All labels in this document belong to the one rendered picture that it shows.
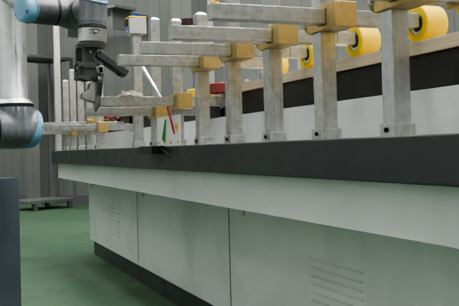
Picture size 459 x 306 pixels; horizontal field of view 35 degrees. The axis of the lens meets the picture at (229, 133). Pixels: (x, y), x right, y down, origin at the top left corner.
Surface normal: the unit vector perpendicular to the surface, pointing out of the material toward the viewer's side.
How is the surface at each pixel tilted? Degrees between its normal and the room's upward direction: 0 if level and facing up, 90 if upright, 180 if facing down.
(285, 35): 90
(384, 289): 90
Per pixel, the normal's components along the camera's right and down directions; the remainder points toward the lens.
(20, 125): 0.64, -0.07
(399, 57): 0.37, -0.03
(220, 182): -0.93, 0.02
